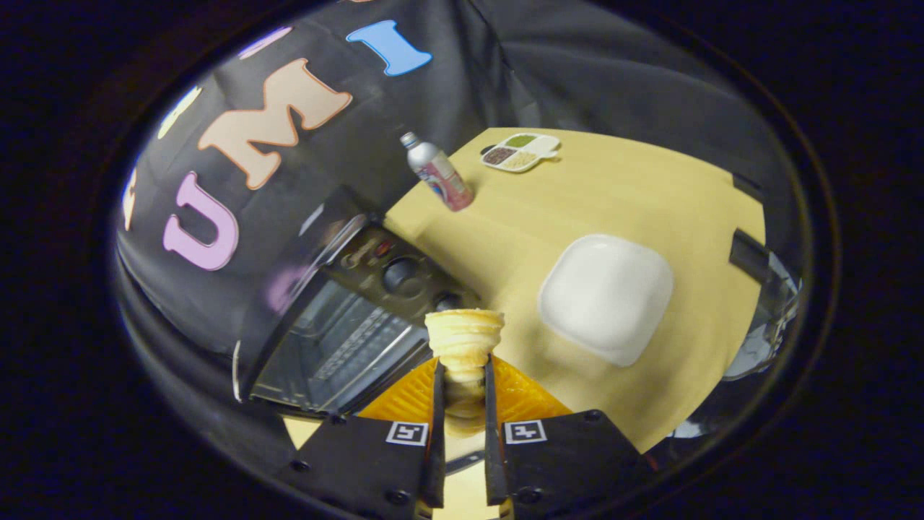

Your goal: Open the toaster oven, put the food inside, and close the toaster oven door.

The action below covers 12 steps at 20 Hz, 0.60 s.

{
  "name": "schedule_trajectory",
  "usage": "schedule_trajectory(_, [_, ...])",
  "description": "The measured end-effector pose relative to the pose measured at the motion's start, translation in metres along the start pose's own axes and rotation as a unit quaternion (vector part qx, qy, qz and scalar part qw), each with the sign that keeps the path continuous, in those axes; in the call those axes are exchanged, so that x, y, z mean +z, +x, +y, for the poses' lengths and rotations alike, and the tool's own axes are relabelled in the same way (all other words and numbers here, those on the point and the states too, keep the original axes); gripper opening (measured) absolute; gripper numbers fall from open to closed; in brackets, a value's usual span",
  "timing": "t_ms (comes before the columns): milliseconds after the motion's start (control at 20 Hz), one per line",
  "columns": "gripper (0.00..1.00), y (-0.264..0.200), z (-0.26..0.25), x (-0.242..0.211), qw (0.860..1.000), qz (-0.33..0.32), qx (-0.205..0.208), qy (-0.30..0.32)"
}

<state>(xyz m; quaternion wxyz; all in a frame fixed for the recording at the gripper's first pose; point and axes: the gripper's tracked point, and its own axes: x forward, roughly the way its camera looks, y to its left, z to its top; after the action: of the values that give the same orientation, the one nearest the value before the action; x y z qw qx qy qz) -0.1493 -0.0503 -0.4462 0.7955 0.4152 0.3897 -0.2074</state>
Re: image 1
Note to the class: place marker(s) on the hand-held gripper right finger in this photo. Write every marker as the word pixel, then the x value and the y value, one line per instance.
pixel 493 448

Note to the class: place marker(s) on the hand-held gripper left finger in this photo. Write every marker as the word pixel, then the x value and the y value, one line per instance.
pixel 437 448

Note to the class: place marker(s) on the silver bottle with pink label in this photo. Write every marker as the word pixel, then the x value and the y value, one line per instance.
pixel 440 177

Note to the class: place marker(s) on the white square plate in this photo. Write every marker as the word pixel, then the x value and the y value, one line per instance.
pixel 606 296

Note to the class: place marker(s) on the white divided dish with grains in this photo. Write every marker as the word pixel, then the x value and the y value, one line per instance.
pixel 520 152

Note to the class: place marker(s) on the yellow spiral bread roll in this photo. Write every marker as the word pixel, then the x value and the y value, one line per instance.
pixel 463 339

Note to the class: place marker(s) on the black toaster oven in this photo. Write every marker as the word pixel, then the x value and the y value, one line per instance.
pixel 401 274

